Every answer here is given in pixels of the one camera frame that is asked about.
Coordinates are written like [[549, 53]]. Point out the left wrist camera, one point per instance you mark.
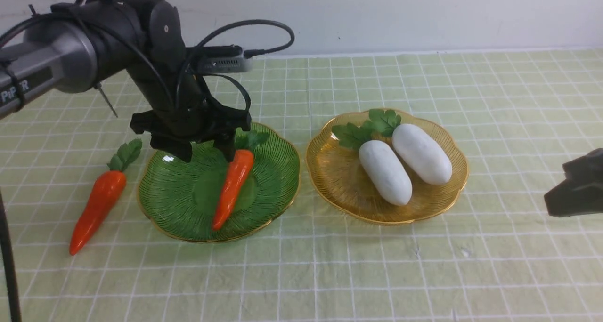
[[220, 59]]

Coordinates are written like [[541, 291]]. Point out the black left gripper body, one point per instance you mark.
[[209, 120]]

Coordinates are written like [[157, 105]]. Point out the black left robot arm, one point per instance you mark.
[[75, 47]]

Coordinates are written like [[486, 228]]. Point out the green plastic plate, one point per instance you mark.
[[179, 198]]

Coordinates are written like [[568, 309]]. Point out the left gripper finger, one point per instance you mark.
[[225, 143], [182, 150]]

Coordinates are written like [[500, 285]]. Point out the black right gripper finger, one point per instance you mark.
[[570, 198]]

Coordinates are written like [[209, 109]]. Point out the amber plastic plate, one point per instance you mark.
[[338, 177]]

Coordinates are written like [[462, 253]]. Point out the green checkered tablecloth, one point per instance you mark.
[[496, 256]]

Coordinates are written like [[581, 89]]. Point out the orange toy carrot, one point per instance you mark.
[[105, 193], [238, 171]]

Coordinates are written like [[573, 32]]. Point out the white toy radish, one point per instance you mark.
[[378, 160], [414, 146]]

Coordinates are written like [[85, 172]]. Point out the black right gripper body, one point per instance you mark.
[[585, 176]]

